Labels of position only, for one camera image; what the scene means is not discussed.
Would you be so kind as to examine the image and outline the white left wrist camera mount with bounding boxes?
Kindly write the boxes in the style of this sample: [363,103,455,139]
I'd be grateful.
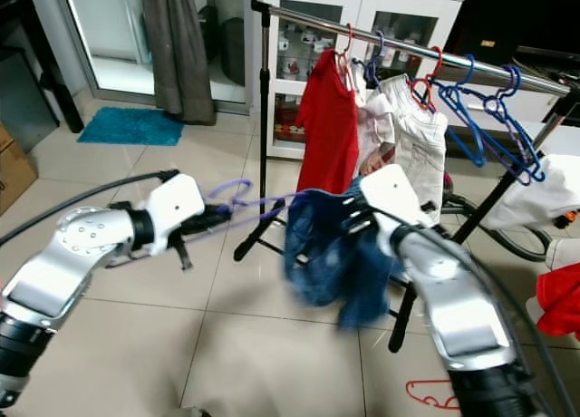
[145,174,206,255]

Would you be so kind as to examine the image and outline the red polo shirt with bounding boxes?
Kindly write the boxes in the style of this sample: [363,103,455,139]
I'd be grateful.
[295,47,363,196]

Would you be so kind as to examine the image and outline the white glass door cabinet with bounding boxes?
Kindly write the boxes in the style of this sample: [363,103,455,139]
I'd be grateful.
[243,0,465,162]

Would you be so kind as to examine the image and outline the white framed glass door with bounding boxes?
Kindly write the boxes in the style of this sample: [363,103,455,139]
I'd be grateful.
[23,0,250,110]

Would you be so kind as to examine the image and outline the dark grey storage box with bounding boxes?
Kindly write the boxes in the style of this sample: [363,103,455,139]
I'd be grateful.
[0,73,60,152]

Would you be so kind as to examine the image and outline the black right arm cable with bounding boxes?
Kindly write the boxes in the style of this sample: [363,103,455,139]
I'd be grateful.
[381,204,580,409]

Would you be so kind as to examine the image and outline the printed brown cardboard box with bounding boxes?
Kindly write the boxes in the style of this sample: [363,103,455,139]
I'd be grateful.
[0,141,39,214]

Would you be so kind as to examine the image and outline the red patterned box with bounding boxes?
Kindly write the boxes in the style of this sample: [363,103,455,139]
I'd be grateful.
[272,107,298,148]

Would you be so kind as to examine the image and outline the blue plastic hanger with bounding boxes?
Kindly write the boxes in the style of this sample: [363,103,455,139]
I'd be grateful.
[435,54,527,182]
[485,63,549,184]

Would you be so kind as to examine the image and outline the chrome and black clothes rack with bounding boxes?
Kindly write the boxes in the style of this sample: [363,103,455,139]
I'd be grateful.
[233,0,580,354]

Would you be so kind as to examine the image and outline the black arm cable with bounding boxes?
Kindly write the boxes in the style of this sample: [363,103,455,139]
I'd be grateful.
[0,168,180,250]
[381,204,580,409]

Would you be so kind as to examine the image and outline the black cable loop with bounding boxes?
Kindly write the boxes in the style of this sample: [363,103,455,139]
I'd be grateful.
[442,192,554,264]

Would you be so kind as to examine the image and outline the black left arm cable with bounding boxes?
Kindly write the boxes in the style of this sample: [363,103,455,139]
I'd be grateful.
[0,168,180,250]

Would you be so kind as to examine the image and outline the black bag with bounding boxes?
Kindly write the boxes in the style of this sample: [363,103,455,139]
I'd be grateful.
[217,18,246,87]

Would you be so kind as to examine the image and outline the red cloth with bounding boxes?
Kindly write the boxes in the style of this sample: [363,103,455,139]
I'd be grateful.
[535,263,580,339]

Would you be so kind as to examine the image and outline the blue denim garment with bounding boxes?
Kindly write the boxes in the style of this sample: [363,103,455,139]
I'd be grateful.
[283,186,404,329]

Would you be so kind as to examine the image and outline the purple plastic hanger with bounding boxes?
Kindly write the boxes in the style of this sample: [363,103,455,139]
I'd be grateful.
[362,29,387,90]
[190,175,305,246]

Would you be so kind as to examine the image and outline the teal floor mat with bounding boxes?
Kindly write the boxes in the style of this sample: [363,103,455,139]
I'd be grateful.
[77,107,187,146]

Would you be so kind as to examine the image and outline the white trousers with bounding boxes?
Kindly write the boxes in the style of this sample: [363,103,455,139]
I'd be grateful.
[381,73,450,200]

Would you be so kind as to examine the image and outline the grey curtain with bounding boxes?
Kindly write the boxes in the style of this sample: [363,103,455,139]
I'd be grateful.
[142,0,209,126]

